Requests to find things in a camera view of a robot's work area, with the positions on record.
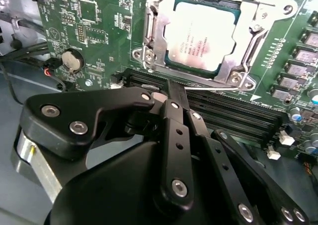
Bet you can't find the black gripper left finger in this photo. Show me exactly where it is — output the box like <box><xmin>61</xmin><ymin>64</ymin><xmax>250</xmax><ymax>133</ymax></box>
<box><xmin>11</xmin><ymin>78</ymin><xmax>196</xmax><ymax>207</ymax></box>

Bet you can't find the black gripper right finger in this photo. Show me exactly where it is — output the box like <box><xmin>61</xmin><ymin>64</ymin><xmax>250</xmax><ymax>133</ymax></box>
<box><xmin>178</xmin><ymin>82</ymin><xmax>311</xmax><ymax>225</ymax></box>

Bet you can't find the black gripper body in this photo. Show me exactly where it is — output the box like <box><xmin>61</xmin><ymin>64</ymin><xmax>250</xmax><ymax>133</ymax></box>
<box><xmin>49</xmin><ymin>139</ymin><xmax>239</xmax><ymax>225</ymax></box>

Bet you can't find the thin metal locking lever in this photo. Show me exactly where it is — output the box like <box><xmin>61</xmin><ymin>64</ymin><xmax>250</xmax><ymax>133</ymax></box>
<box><xmin>142</xmin><ymin>44</ymin><xmax>240</xmax><ymax>89</ymax></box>

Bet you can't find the silver CPU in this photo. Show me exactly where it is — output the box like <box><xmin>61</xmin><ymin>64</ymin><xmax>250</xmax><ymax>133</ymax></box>
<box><xmin>163</xmin><ymin>0</ymin><xmax>241</xmax><ymax>74</ymax></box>

